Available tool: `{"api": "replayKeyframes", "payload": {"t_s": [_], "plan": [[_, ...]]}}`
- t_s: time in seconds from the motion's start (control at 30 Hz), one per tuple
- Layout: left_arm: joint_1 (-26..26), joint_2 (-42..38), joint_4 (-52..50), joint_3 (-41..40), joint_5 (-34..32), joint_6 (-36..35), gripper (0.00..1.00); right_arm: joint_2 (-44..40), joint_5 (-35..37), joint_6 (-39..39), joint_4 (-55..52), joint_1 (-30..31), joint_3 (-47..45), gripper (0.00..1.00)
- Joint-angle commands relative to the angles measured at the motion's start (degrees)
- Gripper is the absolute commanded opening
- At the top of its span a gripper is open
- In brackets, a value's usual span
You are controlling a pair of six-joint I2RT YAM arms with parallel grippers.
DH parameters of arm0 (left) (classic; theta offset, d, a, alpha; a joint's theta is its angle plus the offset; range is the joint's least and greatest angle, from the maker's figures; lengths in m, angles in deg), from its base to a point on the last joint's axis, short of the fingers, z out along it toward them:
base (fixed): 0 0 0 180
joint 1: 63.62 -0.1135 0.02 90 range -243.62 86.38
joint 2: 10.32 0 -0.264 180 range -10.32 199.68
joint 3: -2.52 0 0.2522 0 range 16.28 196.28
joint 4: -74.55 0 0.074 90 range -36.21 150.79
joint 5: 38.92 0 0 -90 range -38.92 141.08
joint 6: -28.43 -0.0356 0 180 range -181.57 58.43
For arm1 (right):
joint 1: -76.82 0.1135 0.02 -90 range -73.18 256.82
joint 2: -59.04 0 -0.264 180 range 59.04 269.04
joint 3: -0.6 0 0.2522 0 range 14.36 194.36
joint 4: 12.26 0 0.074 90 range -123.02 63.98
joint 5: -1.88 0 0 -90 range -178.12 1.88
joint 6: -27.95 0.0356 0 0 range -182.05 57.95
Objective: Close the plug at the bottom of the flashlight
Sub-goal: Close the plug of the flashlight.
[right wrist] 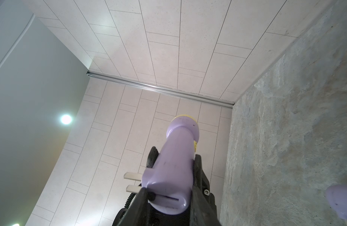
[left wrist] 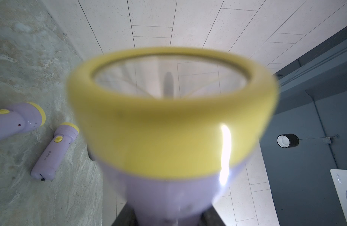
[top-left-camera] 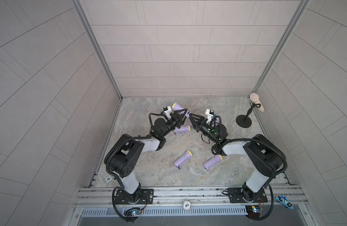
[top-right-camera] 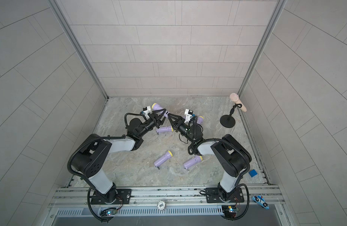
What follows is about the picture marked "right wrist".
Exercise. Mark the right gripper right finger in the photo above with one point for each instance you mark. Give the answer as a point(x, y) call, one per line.
point(203, 211)

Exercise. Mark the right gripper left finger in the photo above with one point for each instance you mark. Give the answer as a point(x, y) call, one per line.
point(139, 213)

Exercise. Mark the purple flashlight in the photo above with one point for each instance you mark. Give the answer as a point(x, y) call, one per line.
point(171, 176)
point(336, 196)

